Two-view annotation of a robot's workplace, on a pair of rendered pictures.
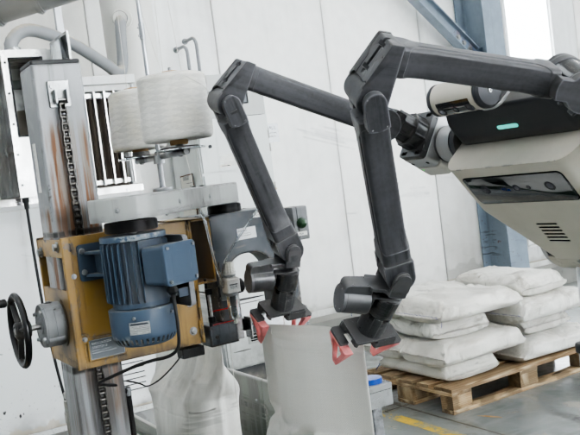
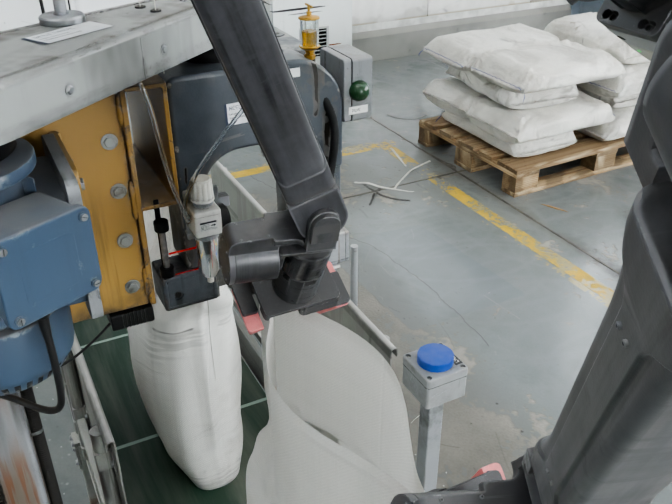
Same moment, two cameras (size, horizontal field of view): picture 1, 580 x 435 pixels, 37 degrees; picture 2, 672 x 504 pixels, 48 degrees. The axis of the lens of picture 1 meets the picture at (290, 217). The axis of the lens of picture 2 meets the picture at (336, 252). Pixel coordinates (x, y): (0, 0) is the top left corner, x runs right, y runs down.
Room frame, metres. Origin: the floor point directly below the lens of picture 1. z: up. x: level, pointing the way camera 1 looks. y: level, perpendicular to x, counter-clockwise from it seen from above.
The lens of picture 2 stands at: (1.28, -0.04, 1.62)
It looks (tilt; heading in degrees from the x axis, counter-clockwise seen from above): 30 degrees down; 3
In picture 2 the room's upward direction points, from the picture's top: straight up
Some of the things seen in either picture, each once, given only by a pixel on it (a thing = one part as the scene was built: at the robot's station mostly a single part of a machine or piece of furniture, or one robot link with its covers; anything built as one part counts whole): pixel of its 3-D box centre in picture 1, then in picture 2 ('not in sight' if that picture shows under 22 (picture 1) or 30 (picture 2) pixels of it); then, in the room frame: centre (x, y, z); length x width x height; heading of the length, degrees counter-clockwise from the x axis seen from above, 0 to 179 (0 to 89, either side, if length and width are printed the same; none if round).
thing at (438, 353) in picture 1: (462, 342); (540, 111); (4.94, -0.90, 0.32); 0.66 x 0.43 x 0.15; 122
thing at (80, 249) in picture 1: (108, 260); not in sight; (1.99, 0.43, 1.27); 0.12 x 0.09 x 0.09; 120
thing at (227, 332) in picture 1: (219, 332); (185, 279); (2.19, 0.22, 1.04); 0.08 x 0.06 x 0.05; 120
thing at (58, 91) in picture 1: (59, 93); not in sight; (2.05, 0.50, 1.68); 0.05 x 0.03 x 0.06; 120
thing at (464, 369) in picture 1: (436, 359); (505, 123); (5.08, -0.76, 0.20); 0.66 x 0.44 x 0.12; 30
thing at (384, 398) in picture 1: (372, 394); (434, 375); (2.27, -0.16, 0.81); 0.08 x 0.08 x 0.06; 30
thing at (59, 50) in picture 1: (66, 88); not in sight; (4.12, 0.98, 1.95); 0.30 x 0.01 x 0.48; 30
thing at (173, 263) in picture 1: (171, 268); (33, 266); (1.88, 0.27, 1.25); 0.10 x 0.08 x 0.12; 145
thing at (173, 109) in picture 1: (174, 108); not in sight; (2.02, 0.24, 1.61); 0.17 x 0.17 x 0.17
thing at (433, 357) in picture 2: (370, 381); (435, 359); (2.27, -0.16, 0.84); 0.06 x 0.06 x 0.02
